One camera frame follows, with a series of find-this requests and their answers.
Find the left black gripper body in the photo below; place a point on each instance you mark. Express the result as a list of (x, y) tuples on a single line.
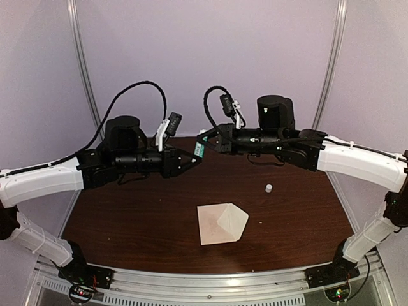
[(132, 163)]

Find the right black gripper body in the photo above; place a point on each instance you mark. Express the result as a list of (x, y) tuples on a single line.
[(267, 141)]

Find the green white glue stick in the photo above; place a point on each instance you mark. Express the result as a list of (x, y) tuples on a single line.
[(199, 147)]

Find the white glue stick cap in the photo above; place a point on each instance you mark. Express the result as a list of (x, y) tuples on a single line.
[(268, 188)]

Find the beige envelope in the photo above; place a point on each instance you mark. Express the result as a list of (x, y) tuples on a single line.
[(221, 223)]

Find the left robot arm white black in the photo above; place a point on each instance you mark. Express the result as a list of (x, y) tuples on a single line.
[(124, 150)]

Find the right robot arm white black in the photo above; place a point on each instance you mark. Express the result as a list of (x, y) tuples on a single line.
[(317, 151)]

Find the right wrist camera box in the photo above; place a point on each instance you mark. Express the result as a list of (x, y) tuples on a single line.
[(231, 109)]

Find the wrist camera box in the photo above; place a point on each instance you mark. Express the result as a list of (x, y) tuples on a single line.
[(231, 109), (167, 128)]

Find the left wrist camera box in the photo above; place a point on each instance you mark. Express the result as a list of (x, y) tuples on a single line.
[(167, 128)]

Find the right aluminium frame post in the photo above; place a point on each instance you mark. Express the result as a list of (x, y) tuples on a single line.
[(336, 44)]

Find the aluminium frame post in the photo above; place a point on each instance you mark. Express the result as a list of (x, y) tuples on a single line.
[(82, 63), (336, 44)]

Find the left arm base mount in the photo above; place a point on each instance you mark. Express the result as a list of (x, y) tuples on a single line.
[(86, 281)]

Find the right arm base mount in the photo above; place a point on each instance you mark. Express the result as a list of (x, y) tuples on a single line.
[(334, 281)]

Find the left aluminium frame post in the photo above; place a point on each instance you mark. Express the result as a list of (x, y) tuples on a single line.
[(82, 63)]

